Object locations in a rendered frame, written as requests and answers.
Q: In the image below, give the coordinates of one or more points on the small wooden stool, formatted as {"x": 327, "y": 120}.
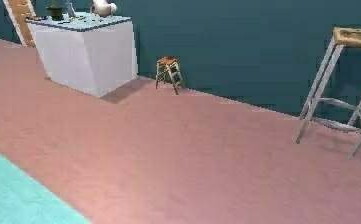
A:
{"x": 169, "y": 68}

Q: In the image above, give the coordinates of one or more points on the white cabinet with blue top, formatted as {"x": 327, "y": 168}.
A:
{"x": 88, "y": 56}

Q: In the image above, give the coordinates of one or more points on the grey-legged table with tan top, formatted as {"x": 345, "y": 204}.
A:
{"x": 324, "y": 76}

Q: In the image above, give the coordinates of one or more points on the grey upright book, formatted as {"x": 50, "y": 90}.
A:
{"x": 70, "y": 9}

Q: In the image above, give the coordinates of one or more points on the dark green plant pot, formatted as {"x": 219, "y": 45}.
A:
{"x": 56, "y": 12}

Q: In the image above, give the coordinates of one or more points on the brown room door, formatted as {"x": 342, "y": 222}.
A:
{"x": 21, "y": 16}

